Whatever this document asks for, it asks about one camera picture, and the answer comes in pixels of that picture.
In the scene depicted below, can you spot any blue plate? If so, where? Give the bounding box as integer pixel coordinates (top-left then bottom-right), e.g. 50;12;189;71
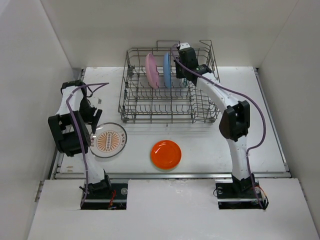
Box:
163;52;172;89

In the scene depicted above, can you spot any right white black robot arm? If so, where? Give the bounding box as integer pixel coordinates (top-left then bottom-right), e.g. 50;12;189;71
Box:
174;43;253;197

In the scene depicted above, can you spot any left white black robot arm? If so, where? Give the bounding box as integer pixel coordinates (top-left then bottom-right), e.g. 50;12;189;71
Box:
48;79;112;199

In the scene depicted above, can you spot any small orange plate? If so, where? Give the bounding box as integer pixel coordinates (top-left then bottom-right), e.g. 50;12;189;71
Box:
150;140;182;171

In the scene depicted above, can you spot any white plate orange sunburst pattern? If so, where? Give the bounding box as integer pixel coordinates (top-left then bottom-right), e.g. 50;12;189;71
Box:
90;122;128;159

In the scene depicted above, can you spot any pink plate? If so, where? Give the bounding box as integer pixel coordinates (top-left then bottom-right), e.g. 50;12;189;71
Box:
145;53;159;89

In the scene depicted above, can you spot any right aluminium rail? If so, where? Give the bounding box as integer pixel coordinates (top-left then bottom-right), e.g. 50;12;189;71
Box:
253;67;292;178

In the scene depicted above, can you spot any white plate teal lettered rim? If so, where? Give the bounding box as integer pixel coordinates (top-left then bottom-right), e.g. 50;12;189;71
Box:
182;78;189;88

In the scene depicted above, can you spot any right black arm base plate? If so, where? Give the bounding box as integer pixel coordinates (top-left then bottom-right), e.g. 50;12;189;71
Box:
213;182;269;210

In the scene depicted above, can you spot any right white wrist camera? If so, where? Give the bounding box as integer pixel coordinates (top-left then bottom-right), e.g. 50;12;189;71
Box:
176;42;191;51

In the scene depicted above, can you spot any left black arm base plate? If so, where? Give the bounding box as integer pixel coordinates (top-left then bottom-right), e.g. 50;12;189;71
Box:
80;182;128;210

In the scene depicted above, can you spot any front aluminium rail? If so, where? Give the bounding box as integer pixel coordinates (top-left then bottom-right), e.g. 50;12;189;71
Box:
50;171;292;180

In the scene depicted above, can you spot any grey wire dish rack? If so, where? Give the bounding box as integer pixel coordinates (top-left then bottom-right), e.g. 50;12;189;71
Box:
118;40;219;124

